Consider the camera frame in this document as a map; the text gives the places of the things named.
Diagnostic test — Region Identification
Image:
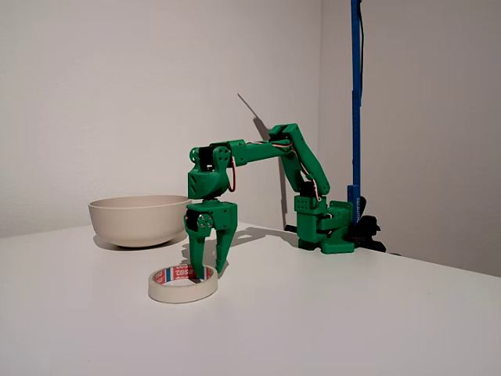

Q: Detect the black cable on pole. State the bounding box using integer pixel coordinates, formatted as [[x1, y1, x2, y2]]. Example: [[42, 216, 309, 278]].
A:
[[359, 0, 366, 103]]

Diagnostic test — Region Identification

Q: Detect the black pole clamp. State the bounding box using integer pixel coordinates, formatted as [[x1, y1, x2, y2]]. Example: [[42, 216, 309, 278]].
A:
[[351, 194, 387, 252]]

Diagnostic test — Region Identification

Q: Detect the beige bowl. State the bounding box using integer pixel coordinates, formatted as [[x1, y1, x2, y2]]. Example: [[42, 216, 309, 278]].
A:
[[88, 194, 193, 248]]

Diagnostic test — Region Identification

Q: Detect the white masking tape roll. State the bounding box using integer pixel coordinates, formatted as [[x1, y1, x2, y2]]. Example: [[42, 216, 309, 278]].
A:
[[147, 263, 219, 305]]

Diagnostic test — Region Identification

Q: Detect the blue upright pole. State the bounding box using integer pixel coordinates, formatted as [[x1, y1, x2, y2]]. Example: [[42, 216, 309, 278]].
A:
[[350, 0, 366, 226]]

